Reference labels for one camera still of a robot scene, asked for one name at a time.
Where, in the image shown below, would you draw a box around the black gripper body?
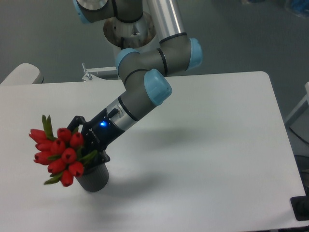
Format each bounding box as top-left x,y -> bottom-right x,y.
81,108 -> 125,155

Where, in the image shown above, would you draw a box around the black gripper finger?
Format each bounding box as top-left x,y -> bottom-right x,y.
85,150 -> 111,169
67,116 -> 86,132

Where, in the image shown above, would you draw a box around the red tulip bouquet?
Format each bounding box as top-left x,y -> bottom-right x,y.
28,115 -> 98,187

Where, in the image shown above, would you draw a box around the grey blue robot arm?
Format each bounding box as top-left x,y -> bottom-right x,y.
69,0 -> 203,168

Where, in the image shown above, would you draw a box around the dark grey ribbed vase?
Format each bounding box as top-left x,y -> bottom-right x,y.
76,163 -> 109,192

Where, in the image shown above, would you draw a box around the white chair armrest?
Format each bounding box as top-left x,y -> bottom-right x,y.
0,63 -> 44,86

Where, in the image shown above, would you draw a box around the black device at table edge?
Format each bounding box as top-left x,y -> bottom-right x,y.
290,196 -> 309,221

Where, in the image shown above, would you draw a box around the transparent container blue items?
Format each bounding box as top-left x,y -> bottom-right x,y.
285,0 -> 309,18

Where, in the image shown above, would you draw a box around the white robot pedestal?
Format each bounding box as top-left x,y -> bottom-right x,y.
81,12 -> 157,82

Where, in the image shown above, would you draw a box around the white furniture frame right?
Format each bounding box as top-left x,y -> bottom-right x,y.
283,81 -> 309,143

